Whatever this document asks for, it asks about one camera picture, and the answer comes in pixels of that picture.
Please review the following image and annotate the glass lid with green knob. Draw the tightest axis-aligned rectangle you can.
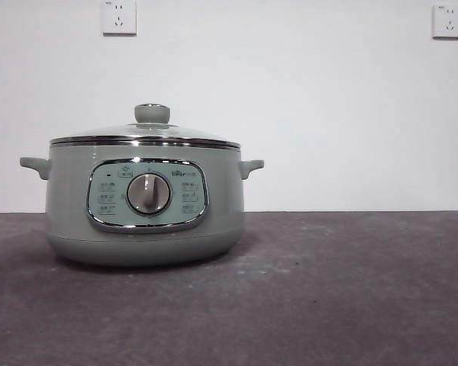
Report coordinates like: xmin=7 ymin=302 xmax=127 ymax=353
xmin=49 ymin=102 xmax=242 ymax=150

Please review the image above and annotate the sage green electric cooking pot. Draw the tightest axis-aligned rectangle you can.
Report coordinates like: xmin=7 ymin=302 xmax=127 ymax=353
xmin=19 ymin=143 xmax=265 ymax=267

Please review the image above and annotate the white wall socket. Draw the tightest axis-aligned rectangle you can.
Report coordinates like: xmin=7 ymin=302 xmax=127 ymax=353
xmin=432 ymin=4 xmax=458 ymax=40
xmin=102 ymin=0 xmax=137 ymax=37

